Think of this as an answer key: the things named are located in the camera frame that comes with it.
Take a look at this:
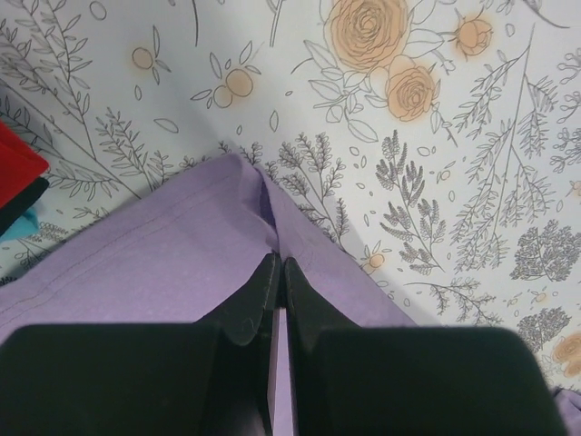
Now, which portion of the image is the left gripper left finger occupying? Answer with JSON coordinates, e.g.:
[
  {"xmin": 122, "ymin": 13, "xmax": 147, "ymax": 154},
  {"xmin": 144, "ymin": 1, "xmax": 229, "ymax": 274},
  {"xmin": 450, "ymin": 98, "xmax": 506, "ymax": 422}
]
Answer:
[{"xmin": 1, "ymin": 253, "xmax": 281, "ymax": 435}]

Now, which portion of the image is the folded teal t shirt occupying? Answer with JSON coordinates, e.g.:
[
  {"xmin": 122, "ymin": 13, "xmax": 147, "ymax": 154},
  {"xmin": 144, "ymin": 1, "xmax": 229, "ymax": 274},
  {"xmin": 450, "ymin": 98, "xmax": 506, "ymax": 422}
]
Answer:
[{"xmin": 1, "ymin": 208, "xmax": 39, "ymax": 243}]

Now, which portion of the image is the floral patterned table mat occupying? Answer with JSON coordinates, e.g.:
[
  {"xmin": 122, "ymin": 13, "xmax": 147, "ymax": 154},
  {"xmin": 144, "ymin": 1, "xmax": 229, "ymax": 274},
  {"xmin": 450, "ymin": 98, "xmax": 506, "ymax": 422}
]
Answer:
[{"xmin": 1, "ymin": 1, "xmax": 580, "ymax": 389}]

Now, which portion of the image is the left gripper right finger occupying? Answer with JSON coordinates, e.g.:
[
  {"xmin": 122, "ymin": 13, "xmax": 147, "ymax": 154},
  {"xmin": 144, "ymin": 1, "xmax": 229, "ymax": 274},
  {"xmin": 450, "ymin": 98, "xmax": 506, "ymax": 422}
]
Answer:
[{"xmin": 284, "ymin": 259, "xmax": 566, "ymax": 435}]

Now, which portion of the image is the purple t shirt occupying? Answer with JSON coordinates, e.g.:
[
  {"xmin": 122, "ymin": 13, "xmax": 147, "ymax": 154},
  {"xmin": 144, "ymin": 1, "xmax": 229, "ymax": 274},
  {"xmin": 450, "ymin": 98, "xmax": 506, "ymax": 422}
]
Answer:
[{"xmin": 1, "ymin": 155, "xmax": 580, "ymax": 435}]

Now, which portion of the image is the folded red t shirt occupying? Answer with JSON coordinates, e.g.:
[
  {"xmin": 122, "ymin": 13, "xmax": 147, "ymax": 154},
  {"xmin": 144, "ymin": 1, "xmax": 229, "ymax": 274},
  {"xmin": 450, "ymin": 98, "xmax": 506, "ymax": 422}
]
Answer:
[{"xmin": 0, "ymin": 123, "xmax": 49, "ymax": 206}]

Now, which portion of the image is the folded black t shirt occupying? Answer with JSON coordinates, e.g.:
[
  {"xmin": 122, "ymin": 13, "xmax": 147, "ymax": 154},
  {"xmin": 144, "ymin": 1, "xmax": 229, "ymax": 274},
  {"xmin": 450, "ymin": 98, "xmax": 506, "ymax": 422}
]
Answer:
[{"xmin": 1, "ymin": 177, "xmax": 49, "ymax": 234}]

